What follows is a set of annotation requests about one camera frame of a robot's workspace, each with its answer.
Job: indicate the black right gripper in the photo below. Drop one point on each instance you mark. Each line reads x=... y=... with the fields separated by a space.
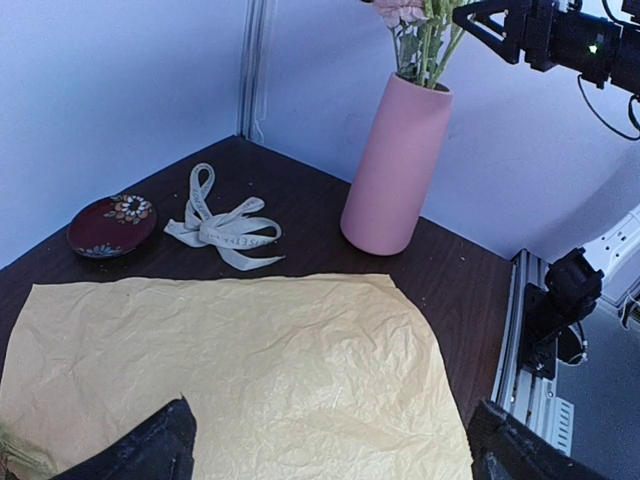
x=510 y=28

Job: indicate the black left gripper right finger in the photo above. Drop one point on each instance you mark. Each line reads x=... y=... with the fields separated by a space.
x=504 y=448

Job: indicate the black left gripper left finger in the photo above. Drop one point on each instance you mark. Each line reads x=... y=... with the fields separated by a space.
x=161 y=447

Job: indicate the white blue flower stem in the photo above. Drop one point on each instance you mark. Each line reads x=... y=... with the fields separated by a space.
x=439 y=39

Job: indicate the orange yellow wrapping paper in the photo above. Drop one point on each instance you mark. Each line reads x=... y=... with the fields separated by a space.
x=321 y=377

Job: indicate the peach pink flower stem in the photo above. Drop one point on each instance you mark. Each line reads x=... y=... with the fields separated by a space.
x=21 y=459

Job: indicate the grey printed ribbon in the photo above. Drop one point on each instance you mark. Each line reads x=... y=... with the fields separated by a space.
x=231 y=233

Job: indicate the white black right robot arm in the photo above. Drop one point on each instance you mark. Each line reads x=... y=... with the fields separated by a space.
x=599 y=50

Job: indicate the pink cylindrical vase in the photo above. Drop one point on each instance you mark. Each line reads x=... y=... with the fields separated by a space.
x=388 y=192

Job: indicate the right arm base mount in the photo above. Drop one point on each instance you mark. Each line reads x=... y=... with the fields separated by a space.
x=569 y=294

